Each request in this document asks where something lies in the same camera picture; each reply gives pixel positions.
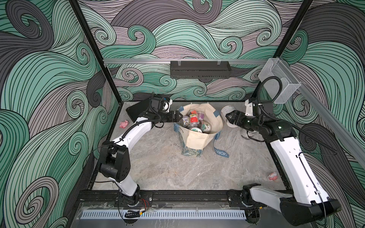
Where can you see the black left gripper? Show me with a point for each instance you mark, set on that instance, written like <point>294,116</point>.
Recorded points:
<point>170,119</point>

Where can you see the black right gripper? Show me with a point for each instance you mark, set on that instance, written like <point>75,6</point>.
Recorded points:
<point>240,115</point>

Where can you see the red label seed jar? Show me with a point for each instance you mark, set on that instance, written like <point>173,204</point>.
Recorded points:
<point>194,118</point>

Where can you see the beige canvas tote bag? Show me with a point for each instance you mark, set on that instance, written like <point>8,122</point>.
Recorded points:
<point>193,142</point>

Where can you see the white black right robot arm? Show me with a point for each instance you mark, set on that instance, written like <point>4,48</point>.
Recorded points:
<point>309,201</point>

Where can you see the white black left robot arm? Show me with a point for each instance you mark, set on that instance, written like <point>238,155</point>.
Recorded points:
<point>114,158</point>

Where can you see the teal label seed jar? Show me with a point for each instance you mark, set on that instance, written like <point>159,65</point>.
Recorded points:
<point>196,129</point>

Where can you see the purple label seed jar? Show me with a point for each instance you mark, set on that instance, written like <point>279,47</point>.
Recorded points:
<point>201,115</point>

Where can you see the black hard case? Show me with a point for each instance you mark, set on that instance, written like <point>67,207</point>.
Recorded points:
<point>140,109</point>

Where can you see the pink red small toy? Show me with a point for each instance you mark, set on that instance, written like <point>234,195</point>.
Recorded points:
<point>273,176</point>

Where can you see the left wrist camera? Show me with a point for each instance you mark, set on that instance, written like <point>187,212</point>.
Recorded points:
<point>167,102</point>

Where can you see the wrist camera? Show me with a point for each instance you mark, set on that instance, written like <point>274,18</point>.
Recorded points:
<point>167,102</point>
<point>250,108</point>

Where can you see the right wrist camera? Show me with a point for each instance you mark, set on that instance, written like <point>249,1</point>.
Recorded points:
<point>250,108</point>

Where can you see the black perforated wall shelf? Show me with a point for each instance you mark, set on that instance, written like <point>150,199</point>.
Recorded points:
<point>200,70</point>

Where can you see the aluminium wall rail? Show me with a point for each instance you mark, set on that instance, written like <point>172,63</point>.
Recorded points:
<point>168,61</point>

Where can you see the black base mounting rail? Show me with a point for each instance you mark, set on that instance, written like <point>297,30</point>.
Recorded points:
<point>233,198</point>

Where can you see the white slotted cable duct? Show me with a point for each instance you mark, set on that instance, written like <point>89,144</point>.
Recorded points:
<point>166,214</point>

